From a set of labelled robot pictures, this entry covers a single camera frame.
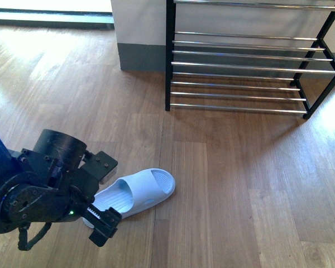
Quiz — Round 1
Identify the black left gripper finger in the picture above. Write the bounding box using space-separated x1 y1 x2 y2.
82 204 122 247

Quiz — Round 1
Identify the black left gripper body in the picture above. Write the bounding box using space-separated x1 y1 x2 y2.
0 129 118 234

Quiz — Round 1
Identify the light blue slide slipper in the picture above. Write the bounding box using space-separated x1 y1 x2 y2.
93 168 176 219

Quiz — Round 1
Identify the black metal shoe rack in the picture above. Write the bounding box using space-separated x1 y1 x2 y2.
165 1 335 119

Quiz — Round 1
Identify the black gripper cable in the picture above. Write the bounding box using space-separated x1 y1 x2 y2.
17 222 53 251

